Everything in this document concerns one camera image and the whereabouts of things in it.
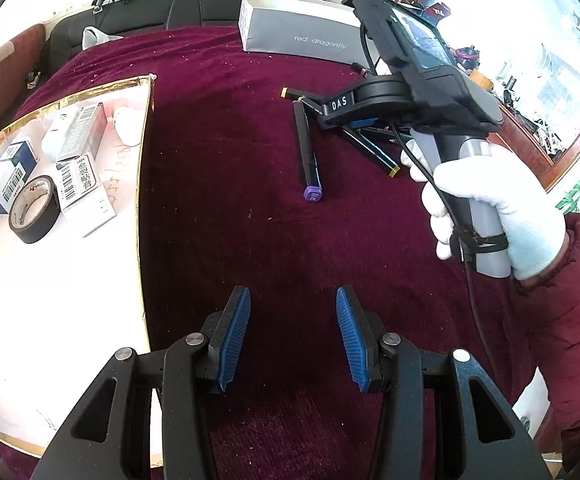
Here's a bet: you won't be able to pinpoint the yellow cap black marker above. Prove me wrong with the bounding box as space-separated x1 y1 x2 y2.
280 87 401 178

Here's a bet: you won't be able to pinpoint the purple cap black marker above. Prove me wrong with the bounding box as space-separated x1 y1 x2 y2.
292 101 322 203

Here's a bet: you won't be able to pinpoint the maroon sleeve right forearm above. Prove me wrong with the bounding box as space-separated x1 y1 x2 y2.
516 214 580 471

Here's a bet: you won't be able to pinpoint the white gloved right hand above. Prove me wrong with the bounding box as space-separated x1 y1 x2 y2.
401 140 570 286

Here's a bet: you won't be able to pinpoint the white gold-edged box lid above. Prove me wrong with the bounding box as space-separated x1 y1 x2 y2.
0 75 156 457

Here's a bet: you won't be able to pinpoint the grey shoe box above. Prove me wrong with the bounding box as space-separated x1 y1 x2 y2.
238 0 366 65

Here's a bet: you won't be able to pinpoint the maroon bed blanket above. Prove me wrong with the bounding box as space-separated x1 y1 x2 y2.
21 26 536 479

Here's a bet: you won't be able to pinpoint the white barcode medicine box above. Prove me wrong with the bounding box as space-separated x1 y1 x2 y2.
56 153 116 237

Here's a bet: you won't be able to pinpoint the black tape roll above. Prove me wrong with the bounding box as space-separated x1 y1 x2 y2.
8 176 61 244

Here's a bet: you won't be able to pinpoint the black leather headboard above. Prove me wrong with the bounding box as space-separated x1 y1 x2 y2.
40 0 241 76

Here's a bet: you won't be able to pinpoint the blue white medicine box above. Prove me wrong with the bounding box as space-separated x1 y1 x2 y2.
0 139 38 214

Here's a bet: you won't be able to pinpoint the red silver carton box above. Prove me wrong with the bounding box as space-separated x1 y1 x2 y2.
42 102 108 162

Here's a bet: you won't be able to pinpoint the white pill bottle in tray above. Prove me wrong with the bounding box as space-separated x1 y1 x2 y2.
112 105 144 148

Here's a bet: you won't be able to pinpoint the red armchair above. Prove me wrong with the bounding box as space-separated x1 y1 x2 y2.
0 23 47 174

